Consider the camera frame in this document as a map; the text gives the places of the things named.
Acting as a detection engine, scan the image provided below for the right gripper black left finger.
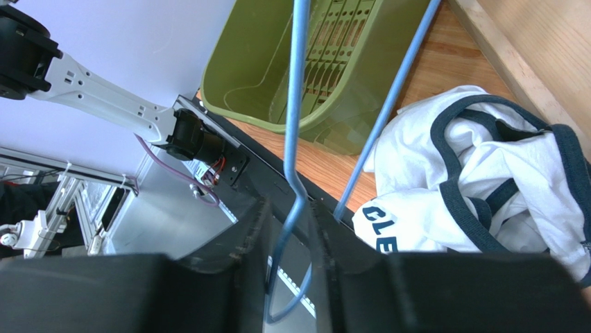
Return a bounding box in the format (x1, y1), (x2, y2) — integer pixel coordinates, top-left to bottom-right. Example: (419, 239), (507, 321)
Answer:
(1, 197), (272, 332)

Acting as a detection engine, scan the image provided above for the wooden clothes rack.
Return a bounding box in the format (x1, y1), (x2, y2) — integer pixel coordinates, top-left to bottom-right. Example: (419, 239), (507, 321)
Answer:
(449, 0), (590, 157)

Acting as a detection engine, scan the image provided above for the light blue wire hanger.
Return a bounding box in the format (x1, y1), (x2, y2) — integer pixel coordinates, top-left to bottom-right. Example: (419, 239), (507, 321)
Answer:
(264, 1), (440, 324)

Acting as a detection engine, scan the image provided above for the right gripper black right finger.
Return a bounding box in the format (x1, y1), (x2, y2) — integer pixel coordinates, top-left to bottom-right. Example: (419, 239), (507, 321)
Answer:
(309, 202), (590, 332)

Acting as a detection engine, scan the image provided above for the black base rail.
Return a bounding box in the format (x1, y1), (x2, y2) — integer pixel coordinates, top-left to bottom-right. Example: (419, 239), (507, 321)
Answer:
(173, 94), (357, 324)

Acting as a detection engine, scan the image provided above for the white tank top navy trim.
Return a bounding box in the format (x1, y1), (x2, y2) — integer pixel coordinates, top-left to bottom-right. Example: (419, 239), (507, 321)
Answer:
(352, 85), (590, 288)

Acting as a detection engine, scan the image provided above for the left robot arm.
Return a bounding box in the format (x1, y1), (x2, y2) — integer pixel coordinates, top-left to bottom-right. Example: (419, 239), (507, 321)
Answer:
(1, 1), (224, 164)

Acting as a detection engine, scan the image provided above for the olive green plastic basket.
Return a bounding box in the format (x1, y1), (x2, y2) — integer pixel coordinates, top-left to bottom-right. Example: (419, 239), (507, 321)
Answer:
(200, 0), (429, 155)

